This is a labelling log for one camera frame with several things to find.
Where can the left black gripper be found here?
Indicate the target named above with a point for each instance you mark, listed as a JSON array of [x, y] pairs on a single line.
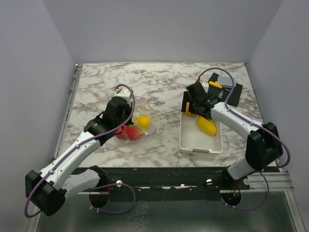
[[129, 109]]

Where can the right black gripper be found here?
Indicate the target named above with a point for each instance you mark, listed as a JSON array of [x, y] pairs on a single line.
[[186, 98]]

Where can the orange yellow toy potato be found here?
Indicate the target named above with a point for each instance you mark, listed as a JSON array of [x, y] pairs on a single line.
[[190, 114]]

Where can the red toy apple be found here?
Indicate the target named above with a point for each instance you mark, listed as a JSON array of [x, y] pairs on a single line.
[[121, 133]]

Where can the small red toy fruit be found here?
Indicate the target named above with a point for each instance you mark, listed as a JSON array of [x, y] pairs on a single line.
[[133, 134]]

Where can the yellow toy lemon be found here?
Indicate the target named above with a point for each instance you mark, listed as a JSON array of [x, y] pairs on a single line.
[[144, 122]]

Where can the clear zip top bag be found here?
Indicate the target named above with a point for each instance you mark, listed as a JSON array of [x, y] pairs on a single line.
[[143, 108]]

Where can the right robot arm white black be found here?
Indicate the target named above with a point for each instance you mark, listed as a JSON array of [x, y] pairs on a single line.
[[263, 145]]

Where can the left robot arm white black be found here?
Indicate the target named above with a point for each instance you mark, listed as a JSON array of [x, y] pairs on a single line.
[[47, 189]]

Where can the black foam block left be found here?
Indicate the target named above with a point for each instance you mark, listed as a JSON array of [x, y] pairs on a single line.
[[212, 89]]

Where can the black foam block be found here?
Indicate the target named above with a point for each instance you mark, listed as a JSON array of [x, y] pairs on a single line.
[[235, 96], [212, 89]]

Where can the yellow toy mango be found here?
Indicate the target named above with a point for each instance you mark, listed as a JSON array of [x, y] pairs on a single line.
[[207, 126]]

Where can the white perforated plastic basket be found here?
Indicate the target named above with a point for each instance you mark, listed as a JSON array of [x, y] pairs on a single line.
[[194, 140]]

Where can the grey lidded plastic box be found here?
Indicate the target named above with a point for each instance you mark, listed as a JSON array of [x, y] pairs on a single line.
[[226, 81]]

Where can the black foam block right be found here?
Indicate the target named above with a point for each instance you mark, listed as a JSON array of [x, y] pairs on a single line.
[[235, 96]]

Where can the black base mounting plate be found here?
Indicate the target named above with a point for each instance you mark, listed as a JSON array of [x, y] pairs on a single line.
[[168, 184]]

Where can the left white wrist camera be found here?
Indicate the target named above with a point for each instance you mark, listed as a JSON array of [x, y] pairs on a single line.
[[123, 92]]

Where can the yellow handled knife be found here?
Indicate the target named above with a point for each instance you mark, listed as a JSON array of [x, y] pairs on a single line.
[[216, 85]]

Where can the aluminium rail left edge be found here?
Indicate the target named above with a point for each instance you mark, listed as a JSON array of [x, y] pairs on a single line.
[[72, 94]]

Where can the aluminium rail frame front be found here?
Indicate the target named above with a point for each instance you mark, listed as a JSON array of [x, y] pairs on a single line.
[[268, 205]]

